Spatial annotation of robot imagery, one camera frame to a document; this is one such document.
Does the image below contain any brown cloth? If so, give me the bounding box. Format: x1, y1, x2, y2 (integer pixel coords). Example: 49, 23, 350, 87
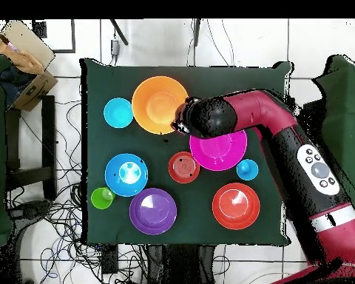
0, 29, 45, 75

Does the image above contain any purple bowl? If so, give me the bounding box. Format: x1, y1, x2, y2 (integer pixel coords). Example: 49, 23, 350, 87
129, 187, 178, 237

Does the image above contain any black tripod leg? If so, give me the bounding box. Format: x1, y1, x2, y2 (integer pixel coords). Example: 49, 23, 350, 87
109, 18, 129, 47
193, 18, 201, 47

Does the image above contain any large pink bowl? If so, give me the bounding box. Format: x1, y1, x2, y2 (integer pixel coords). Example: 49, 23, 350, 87
189, 129, 249, 172

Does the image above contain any cardboard box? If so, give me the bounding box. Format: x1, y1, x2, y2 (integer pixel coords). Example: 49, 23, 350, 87
0, 19, 59, 112

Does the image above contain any small light blue bowl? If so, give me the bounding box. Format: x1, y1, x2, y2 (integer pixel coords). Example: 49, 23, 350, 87
103, 98, 135, 129

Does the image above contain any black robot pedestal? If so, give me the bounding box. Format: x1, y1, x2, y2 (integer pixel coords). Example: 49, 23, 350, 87
146, 244, 217, 284

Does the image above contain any medium blue bowl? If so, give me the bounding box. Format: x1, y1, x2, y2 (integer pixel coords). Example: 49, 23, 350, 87
104, 152, 149, 197

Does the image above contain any blue cup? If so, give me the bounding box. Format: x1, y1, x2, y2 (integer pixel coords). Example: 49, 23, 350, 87
236, 158, 260, 182

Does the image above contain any large red bowl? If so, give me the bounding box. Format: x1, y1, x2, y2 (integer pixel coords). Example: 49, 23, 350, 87
212, 182, 261, 231

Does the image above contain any black stool frame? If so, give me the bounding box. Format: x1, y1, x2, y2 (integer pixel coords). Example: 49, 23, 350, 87
5, 95, 58, 202

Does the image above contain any small red bowl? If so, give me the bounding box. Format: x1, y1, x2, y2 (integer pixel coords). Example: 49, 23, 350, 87
167, 151, 201, 184

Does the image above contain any black square frame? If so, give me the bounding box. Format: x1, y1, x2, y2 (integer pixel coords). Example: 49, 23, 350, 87
32, 18, 76, 54

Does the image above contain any green cup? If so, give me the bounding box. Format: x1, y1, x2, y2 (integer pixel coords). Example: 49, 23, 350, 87
90, 186, 117, 211

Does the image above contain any dark green table cloth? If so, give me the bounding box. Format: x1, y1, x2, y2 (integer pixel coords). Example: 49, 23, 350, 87
79, 57, 294, 246

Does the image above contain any large orange bowl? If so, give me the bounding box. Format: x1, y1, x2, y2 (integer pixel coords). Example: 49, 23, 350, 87
131, 75, 190, 135

